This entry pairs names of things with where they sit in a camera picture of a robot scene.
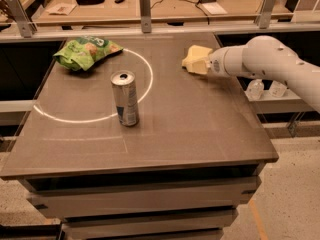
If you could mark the small black device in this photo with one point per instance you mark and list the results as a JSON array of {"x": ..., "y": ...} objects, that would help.
[{"x": 119, "y": 1}]

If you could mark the clear plastic bottle right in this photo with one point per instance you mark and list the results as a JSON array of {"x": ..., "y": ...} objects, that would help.
[{"x": 277, "y": 89}]

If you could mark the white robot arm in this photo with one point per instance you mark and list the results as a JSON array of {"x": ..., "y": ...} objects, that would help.
[{"x": 263, "y": 57}]

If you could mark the grey drawer cabinet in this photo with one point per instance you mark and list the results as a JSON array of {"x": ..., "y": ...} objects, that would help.
[{"x": 181, "y": 204}]

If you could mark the white paper sheet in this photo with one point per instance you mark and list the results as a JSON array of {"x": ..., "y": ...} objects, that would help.
[{"x": 214, "y": 8}]

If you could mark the yellow sponge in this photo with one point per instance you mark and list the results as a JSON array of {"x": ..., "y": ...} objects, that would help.
[{"x": 192, "y": 65}]

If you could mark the clear plastic bottle left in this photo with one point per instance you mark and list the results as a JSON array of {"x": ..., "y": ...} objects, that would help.
[{"x": 255, "y": 89}]

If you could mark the green rice chip bag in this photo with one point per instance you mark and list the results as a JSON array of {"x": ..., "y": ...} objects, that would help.
[{"x": 82, "y": 53}]

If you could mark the grey metal bracket middle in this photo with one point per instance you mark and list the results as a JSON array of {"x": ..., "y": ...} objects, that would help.
[{"x": 145, "y": 14}]

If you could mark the grey metal bracket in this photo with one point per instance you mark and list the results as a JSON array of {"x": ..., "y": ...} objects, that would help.
[
  {"x": 145, "y": 14},
  {"x": 264, "y": 17},
  {"x": 14, "y": 10}
]

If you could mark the dark object on desk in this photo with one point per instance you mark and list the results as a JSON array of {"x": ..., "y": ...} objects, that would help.
[{"x": 89, "y": 2}]

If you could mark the clear plastic bottle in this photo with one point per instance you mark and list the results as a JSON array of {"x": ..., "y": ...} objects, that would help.
[
  {"x": 255, "y": 89},
  {"x": 277, "y": 89}
]

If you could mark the grey metal bracket right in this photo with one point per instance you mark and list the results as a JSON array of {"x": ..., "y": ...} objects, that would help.
[{"x": 264, "y": 17}]

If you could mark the silver blue drink can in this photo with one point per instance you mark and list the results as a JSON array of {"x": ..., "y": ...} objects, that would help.
[{"x": 125, "y": 95}]

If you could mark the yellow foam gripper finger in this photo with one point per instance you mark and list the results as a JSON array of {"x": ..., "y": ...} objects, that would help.
[
  {"x": 204, "y": 69},
  {"x": 196, "y": 52}
]

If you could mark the grey metal bracket left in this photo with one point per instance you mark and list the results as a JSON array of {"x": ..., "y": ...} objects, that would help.
[{"x": 14, "y": 10}]

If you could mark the brown paper packet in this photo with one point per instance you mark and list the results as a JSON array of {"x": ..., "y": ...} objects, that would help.
[{"x": 61, "y": 9}]

